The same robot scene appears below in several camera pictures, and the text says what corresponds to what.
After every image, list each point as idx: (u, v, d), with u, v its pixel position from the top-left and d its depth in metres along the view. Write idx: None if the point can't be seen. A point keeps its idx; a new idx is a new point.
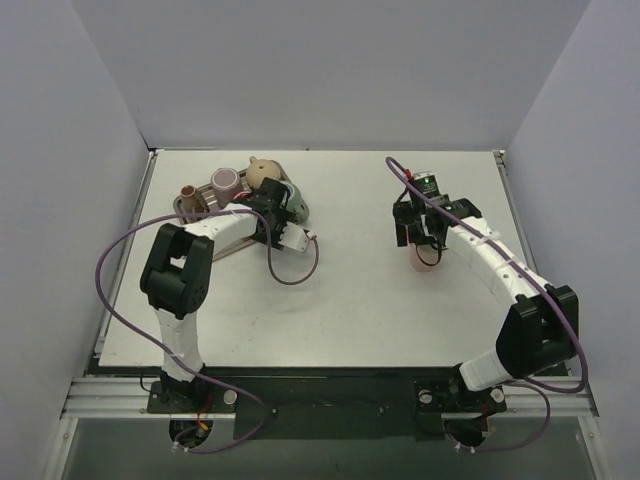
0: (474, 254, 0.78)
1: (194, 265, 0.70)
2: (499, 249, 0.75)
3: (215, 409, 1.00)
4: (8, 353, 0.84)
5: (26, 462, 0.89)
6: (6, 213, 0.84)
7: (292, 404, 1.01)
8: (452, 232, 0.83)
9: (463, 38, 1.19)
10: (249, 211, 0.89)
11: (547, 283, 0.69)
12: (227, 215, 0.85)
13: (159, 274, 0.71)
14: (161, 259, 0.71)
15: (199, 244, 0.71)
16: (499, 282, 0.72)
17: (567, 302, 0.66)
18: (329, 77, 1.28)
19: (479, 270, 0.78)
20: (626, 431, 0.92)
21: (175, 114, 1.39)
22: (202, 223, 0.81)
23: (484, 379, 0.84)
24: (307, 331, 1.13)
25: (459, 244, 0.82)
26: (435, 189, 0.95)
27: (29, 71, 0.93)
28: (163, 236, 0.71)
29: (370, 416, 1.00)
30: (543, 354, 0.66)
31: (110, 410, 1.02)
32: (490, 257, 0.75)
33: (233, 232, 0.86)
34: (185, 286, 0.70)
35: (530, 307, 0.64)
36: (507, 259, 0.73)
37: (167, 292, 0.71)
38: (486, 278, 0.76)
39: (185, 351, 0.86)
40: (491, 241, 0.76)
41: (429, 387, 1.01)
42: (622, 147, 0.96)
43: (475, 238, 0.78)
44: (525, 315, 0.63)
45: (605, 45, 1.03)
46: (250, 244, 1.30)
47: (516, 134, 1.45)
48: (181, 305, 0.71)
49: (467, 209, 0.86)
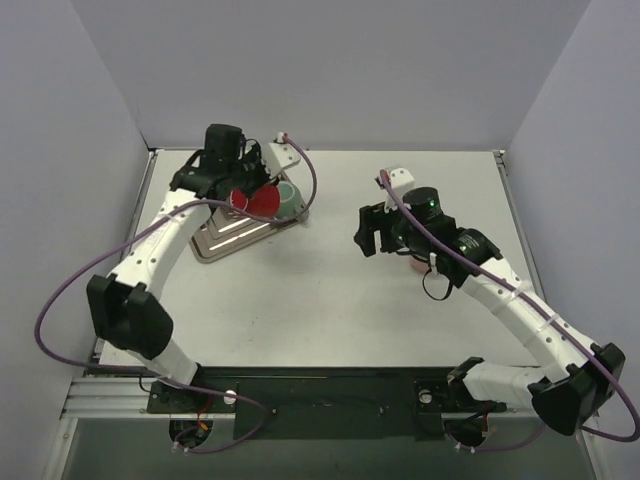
0: (505, 308, 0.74)
1: (140, 320, 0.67)
2: (536, 306, 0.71)
3: (216, 409, 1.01)
4: (9, 353, 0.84)
5: (27, 461, 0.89)
6: (6, 212, 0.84)
7: (292, 404, 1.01)
8: (474, 281, 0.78)
9: (463, 37, 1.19)
10: (188, 204, 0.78)
11: (593, 344, 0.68)
12: (165, 225, 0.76)
13: (111, 328, 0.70)
14: (105, 315, 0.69)
15: (136, 297, 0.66)
16: (541, 345, 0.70)
17: (615, 362, 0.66)
18: (329, 77, 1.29)
19: (510, 322, 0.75)
20: (626, 432, 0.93)
21: (175, 114, 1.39)
22: (136, 257, 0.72)
23: (490, 388, 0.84)
24: (307, 332, 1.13)
25: (485, 294, 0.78)
26: (442, 218, 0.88)
27: (30, 71, 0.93)
28: (94, 294, 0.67)
29: (370, 416, 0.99)
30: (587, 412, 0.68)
31: (111, 410, 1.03)
32: (526, 314, 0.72)
33: (180, 238, 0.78)
34: (144, 337, 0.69)
35: (584, 380, 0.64)
36: (548, 319, 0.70)
37: (128, 341, 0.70)
38: (520, 333, 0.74)
39: (172, 370, 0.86)
40: (524, 294, 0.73)
41: (429, 387, 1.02)
42: (622, 146, 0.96)
43: (504, 291, 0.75)
44: (583, 389, 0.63)
45: (605, 45, 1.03)
46: (250, 244, 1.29)
47: (516, 133, 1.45)
48: (148, 348, 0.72)
49: (482, 246, 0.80)
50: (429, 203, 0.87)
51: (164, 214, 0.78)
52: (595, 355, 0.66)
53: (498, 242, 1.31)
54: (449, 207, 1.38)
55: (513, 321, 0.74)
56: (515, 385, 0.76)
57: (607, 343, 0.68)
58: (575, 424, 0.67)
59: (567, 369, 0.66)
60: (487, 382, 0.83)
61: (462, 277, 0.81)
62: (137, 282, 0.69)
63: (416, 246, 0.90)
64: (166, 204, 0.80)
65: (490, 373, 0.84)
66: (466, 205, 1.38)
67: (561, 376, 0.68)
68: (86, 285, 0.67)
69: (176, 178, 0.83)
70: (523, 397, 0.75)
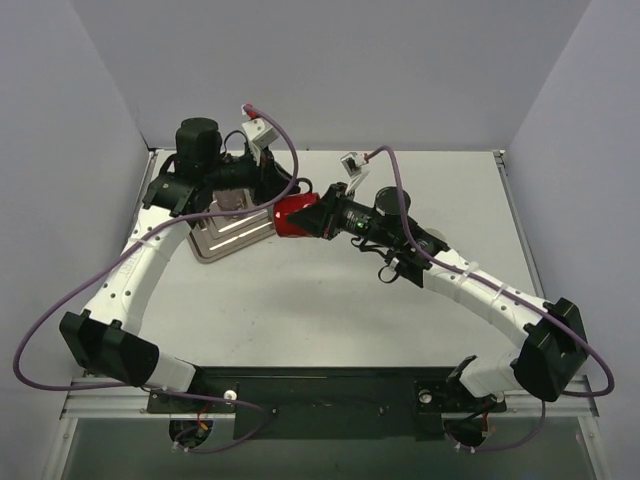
0: (460, 290, 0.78)
1: (118, 358, 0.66)
2: (484, 281, 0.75)
3: (215, 409, 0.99)
4: (9, 353, 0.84)
5: (27, 461, 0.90)
6: (6, 212, 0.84)
7: (292, 404, 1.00)
8: (429, 274, 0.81)
9: (463, 38, 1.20)
10: (163, 225, 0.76)
11: (545, 302, 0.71)
12: (139, 250, 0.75)
13: (90, 364, 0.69)
14: (83, 354, 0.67)
15: (112, 339, 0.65)
16: (499, 314, 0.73)
17: (570, 314, 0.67)
18: (329, 77, 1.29)
19: (470, 304, 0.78)
20: (626, 432, 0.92)
21: (175, 114, 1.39)
22: (110, 290, 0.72)
23: (490, 386, 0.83)
24: (306, 332, 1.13)
25: (441, 284, 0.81)
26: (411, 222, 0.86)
27: (30, 71, 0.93)
28: (69, 334, 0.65)
29: (370, 416, 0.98)
30: (565, 373, 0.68)
31: (111, 410, 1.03)
32: (479, 291, 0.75)
33: (157, 261, 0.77)
34: (126, 374, 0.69)
35: (542, 337, 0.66)
36: (498, 289, 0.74)
37: (111, 374, 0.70)
38: (483, 312, 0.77)
39: (167, 379, 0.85)
40: (473, 273, 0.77)
41: (429, 387, 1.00)
42: (621, 146, 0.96)
43: (456, 275, 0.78)
44: (543, 345, 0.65)
45: (605, 45, 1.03)
46: (248, 244, 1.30)
47: (516, 133, 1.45)
48: (133, 381, 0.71)
49: (433, 244, 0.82)
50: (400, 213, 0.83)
51: (138, 239, 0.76)
52: (549, 310, 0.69)
53: (498, 242, 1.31)
54: (449, 207, 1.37)
55: (471, 302, 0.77)
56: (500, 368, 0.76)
57: (560, 299, 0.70)
58: (556, 388, 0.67)
59: (525, 329, 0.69)
60: (480, 373, 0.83)
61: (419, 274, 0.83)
62: (112, 319, 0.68)
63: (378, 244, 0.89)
64: (141, 225, 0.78)
65: (482, 366, 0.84)
66: (466, 205, 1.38)
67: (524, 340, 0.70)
68: (60, 325, 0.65)
69: (150, 193, 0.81)
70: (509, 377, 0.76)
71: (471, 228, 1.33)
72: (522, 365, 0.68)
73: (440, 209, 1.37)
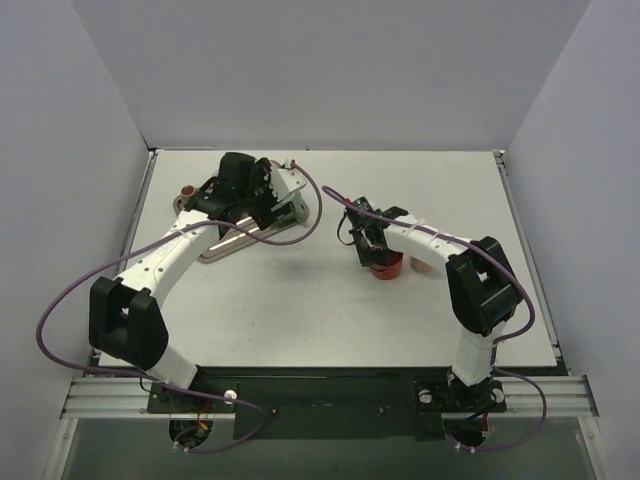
0: (410, 241, 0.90)
1: (137, 326, 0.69)
2: (425, 229, 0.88)
3: (215, 409, 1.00)
4: (9, 353, 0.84)
5: (27, 461, 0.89)
6: (6, 213, 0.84)
7: (292, 404, 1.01)
8: (391, 232, 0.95)
9: (462, 38, 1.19)
10: (200, 223, 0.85)
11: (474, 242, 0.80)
12: (175, 239, 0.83)
13: (106, 334, 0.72)
14: (103, 320, 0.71)
15: (138, 303, 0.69)
16: (434, 254, 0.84)
17: (492, 246, 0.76)
18: (329, 77, 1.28)
19: (420, 253, 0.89)
20: (626, 432, 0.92)
21: (175, 114, 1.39)
22: (144, 265, 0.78)
23: (475, 368, 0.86)
24: (306, 331, 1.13)
25: (399, 240, 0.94)
26: (369, 207, 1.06)
27: (29, 71, 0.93)
28: (98, 296, 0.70)
29: (370, 416, 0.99)
30: (493, 301, 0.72)
31: (112, 409, 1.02)
32: (420, 238, 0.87)
33: (188, 253, 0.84)
34: (137, 347, 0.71)
35: (460, 262, 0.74)
36: (435, 234, 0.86)
37: (121, 348, 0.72)
38: (429, 259, 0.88)
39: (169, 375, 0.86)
40: (419, 225, 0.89)
41: (429, 387, 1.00)
42: (622, 146, 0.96)
43: (406, 229, 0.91)
44: (457, 267, 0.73)
45: (606, 45, 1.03)
46: (248, 244, 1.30)
47: (516, 133, 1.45)
48: (139, 359, 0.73)
49: (392, 211, 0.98)
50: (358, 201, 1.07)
51: (177, 230, 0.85)
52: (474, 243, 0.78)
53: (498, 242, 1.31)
54: (449, 206, 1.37)
55: (418, 250, 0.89)
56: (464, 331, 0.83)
57: (486, 237, 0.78)
58: (482, 317, 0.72)
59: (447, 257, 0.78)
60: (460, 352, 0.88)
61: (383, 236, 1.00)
62: (142, 288, 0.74)
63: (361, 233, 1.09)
64: (180, 222, 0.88)
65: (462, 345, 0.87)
66: (466, 205, 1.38)
67: None
68: (92, 286, 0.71)
69: (191, 203, 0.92)
70: (470, 334, 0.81)
71: (471, 228, 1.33)
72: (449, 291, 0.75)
73: (440, 209, 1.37)
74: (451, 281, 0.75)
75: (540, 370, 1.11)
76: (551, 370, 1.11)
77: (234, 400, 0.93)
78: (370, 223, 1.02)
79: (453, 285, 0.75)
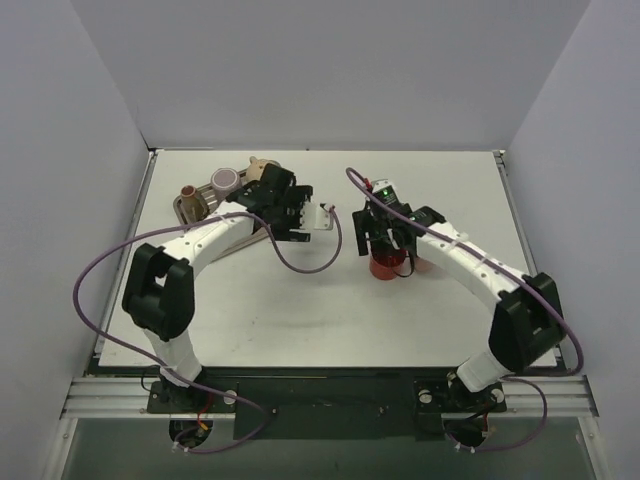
0: (447, 259, 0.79)
1: (172, 292, 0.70)
2: (470, 249, 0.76)
3: (215, 409, 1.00)
4: (9, 353, 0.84)
5: (27, 462, 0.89)
6: (6, 213, 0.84)
7: (292, 404, 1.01)
8: (420, 242, 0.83)
9: (462, 38, 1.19)
10: (240, 212, 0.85)
11: (524, 275, 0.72)
12: (215, 223, 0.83)
13: (139, 299, 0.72)
14: (140, 283, 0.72)
15: (177, 271, 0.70)
16: (478, 281, 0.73)
17: (546, 287, 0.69)
18: (329, 77, 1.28)
19: (456, 273, 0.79)
20: (626, 432, 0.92)
21: (175, 114, 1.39)
22: (185, 239, 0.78)
23: (486, 379, 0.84)
24: (306, 331, 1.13)
25: (431, 251, 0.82)
26: (395, 201, 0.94)
27: (29, 71, 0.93)
28: (139, 258, 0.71)
29: (370, 416, 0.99)
30: (538, 345, 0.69)
31: (112, 409, 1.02)
32: (462, 259, 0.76)
33: (225, 238, 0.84)
34: (165, 314, 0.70)
35: (513, 302, 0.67)
36: (481, 257, 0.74)
37: (148, 315, 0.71)
38: (465, 281, 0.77)
39: (179, 363, 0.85)
40: (461, 243, 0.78)
41: (429, 387, 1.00)
42: (622, 147, 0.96)
43: (445, 243, 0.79)
44: (513, 311, 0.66)
45: (606, 45, 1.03)
46: (249, 243, 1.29)
47: (516, 133, 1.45)
48: (163, 330, 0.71)
49: (430, 217, 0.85)
50: (383, 192, 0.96)
51: (218, 214, 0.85)
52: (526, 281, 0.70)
53: (498, 242, 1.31)
54: (449, 206, 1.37)
55: (455, 270, 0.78)
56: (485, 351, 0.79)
57: (538, 273, 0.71)
58: (523, 356, 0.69)
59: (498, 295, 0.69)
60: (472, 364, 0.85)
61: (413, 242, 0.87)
62: (182, 258, 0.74)
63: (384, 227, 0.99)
64: (221, 209, 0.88)
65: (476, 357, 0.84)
66: (466, 205, 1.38)
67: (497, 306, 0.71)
68: (136, 249, 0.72)
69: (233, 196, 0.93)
70: (493, 360, 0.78)
71: (471, 228, 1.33)
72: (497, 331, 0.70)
73: (440, 209, 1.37)
74: (498, 319, 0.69)
75: (542, 371, 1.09)
76: (550, 370, 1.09)
77: (233, 396, 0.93)
78: (401, 226, 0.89)
79: (499, 323, 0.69)
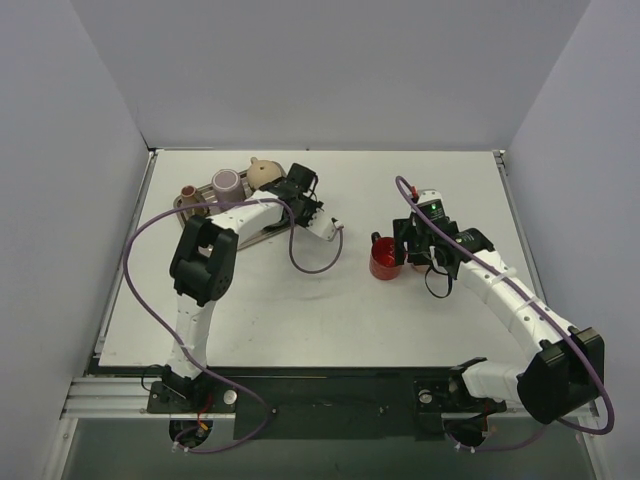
0: (490, 292, 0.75)
1: (219, 257, 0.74)
2: (517, 288, 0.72)
3: (215, 409, 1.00)
4: (8, 353, 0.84)
5: (26, 463, 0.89)
6: (6, 213, 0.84)
7: (292, 404, 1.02)
8: (464, 267, 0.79)
9: (463, 38, 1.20)
10: (276, 199, 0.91)
11: (571, 327, 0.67)
12: (253, 205, 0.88)
13: (186, 263, 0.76)
14: (189, 248, 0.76)
15: (224, 238, 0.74)
16: (520, 323, 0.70)
17: (594, 345, 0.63)
18: (329, 77, 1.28)
19: (496, 307, 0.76)
20: (626, 432, 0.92)
21: (175, 113, 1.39)
22: (230, 214, 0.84)
23: (491, 388, 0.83)
24: (307, 331, 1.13)
25: (472, 280, 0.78)
26: (444, 218, 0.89)
27: (28, 71, 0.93)
28: (190, 226, 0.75)
29: (370, 415, 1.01)
30: (571, 400, 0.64)
31: (112, 409, 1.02)
32: (507, 296, 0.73)
33: (260, 220, 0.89)
34: (210, 277, 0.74)
35: (556, 355, 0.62)
36: (527, 300, 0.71)
37: (193, 279, 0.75)
38: (504, 317, 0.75)
39: (195, 344, 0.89)
40: (507, 278, 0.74)
41: (429, 387, 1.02)
42: (622, 147, 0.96)
43: (490, 275, 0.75)
44: (552, 364, 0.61)
45: (606, 45, 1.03)
46: (248, 245, 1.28)
47: (517, 133, 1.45)
48: (204, 292, 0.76)
49: (478, 241, 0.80)
50: (432, 205, 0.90)
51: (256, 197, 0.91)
52: (571, 335, 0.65)
53: (498, 242, 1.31)
54: (449, 206, 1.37)
55: (497, 305, 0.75)
56: (506, 376, 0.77)
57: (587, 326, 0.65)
58: (553, 409, 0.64)
59: (540, 344, 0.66)
60: (484, 377, 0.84)
61: (456, 264, 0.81)
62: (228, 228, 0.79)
63: (426, 244, 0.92)
64: (257, 194, 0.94)
65: (488, 368, 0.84)
66: (465, 204, 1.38)
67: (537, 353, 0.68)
68: (189, 217, 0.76)
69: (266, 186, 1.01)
70: (511, 388, 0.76)
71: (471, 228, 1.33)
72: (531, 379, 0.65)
73: None
74: (534, 367, 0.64)
75: None
76: None
77: (240, 386, 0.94)
78: (444, 245, 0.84)
79: (534, 371, 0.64)
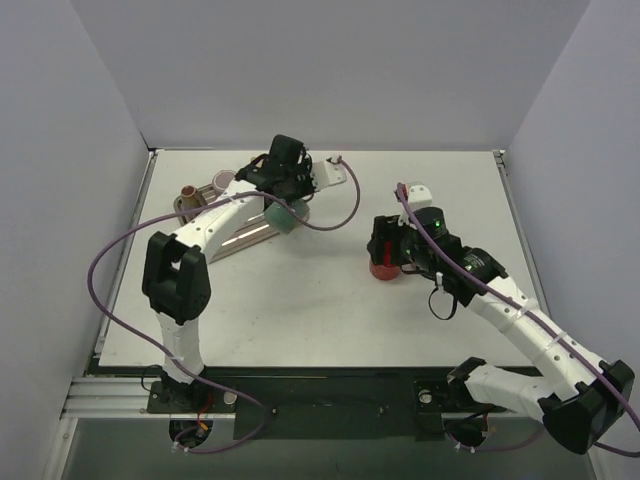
0: (512, 327, 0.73)
1: (187, 279, 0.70)
2: (542, 323, 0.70)
3: (215, 409, 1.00)
4: (9, 353, 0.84)
5: (26, 463, 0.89)
6: (5, 212, 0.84)
7: (291, 404, 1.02)
8: (479, 299, 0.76)
9: (463, 38, 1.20)
10: (249, 192, 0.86)
11: (600, 361, 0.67)
12: (225, 206, 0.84)
13: (157, 285, 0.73)
14: (157, 269, 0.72)
15: (189, 258, 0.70)
16: (548, 362, 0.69)
17: (625, 380, 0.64)
18: (329, 77, 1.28)
19: (517, 340, 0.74)
20: (626, 432, 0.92)
21: (175, 113, 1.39)
22: (196, 225, 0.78)
23: (496, 398, 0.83)
24: (307, 331, 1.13)
25: (490, 312, 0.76)
26: (445, 236, 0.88)
27: (29, 71, 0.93)
28: (152, 246, 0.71)
29: (370, 415, 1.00)
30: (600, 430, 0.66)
31: (111, 410, 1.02)
32: (533, 333, 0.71)
33: (234, 220, 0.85)
34: (182, 299, 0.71)
35: (595, 399, 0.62)
36: (555, 337, 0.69)
37: (167, 301, 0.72)
38: (527, 352, 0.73)
39: (185, 354, 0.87)
40: (531, 313, 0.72)
41: (429, 387, 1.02)
42: (622, 146, 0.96)
43: (511, 309, 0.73)
44: (593, 410, 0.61)
45: (606, 44, 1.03)
46: (255, 243, 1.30)
47: (517, 133, 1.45)
48: (180, 313, 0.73)
49: (489, 267, 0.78)
50: (435, 223, 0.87)
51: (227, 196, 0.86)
52: (603, 372, 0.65)
53: (499, 242, 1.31)
54: (449, 206, 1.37)
55: (518, 339, 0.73)
56: (517, 395, 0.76)
57: (616, 361, 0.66)
58: (588, 443, 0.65)
59: (576, 387, 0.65)
60: (490, 387, 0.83)
61: (468, 295, 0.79)
62: (193, 245, 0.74)
63: (422, 260, 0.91)
64: (230, 190, 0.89)
65: (494, 380, 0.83)
66: (466, 205, 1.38)
67: (568, 393, 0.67)
68: (150, 237, 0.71)
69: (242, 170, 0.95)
70: (523, 407, 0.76)
71: (471, 228, 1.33)
72: (566, 420, 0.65)
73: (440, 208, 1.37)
74: (567, 410, 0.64)
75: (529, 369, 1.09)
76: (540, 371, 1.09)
77: (236, 392, 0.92)
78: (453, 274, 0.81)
79: (567, 414, 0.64)
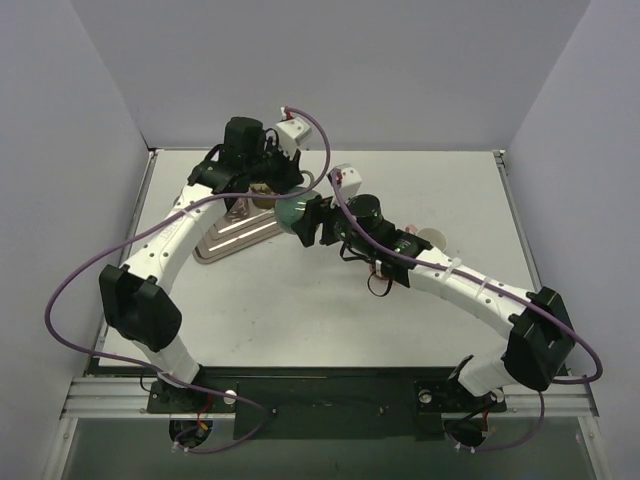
0: (445, 288, 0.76)
1: (148, 312, 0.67)
2: (467, 274, 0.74)
3: (215, 409, 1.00)
4: (9, 353, 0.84)
5: (27, 463, 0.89)
6: (6, 213, 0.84)
7: (292, 404, 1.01)
8: (413, 274, 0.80)
9: (462, 37, 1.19)
10: (204, 200, 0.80)
11: (527, 292, 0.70)
12: (178, 219, 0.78)
13: (120, 319, 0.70)
14: (115, 304, 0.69)
15: (147, 291, 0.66)
16: (484, 308, 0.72)
17: (551, 301, 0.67)
18: (328, 77, 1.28)
19: (456, 300, 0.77)
20: (625, 431, 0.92)
21: (175, 114, 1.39)
22: (149, 250, 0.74)
23: (484, 381, 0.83)
24: (307, 331, 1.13)
25: (425, 282, 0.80)
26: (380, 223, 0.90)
27: (29, 70, 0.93)
28: (106, 283, 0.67)
29: (370, 416, 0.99)
30: (554, 360, 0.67)
31: (111, 410, 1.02)
32: (463, 286, 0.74)
33: (193, 233, 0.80)
34: (150, 328, 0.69)
35: (528, 326, 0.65)
36: (481, 282, 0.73)
37: (136, 331, 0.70)
38: (468, 306, 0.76)
39: (174, 367, 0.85)
40: (456, 269, 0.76)
41: (430, 387, 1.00)
42: (622, 146, 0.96)
43: (440, 272, 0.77)
44: (528, 335, 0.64)
45: (606, 44, 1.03)
46: (256, 243, 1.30)
47: (517, 133, 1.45)
48: (153, 340, 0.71)
49: (416, 245, 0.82)
50: (374, 213, 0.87)
51: (179, 208, 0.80)
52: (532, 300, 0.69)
53: (499, 242, 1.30)
54: (449, 207, 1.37)
55: (456, 297, 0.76)
56: (494, 363, 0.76)
57: (543, 288, 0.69)
58: (545, 377, 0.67)
59: (510, 321, 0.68)
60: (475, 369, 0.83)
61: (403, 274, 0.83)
62: (149, 275, 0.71)
63: (359, 248, 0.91)
64: (182, 198, 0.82)
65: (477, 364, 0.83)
66: (466, 205, 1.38)
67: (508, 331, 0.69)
68: (101, 273, 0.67)
69: (195, 173, 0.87)
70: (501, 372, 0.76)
71: (471, 228, 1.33)
72: (514, 355, 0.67)
73: (439, 209, 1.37)
74: (513, 346, 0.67)
75: None
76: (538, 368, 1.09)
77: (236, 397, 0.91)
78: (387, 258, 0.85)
79: (514, 349, 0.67)
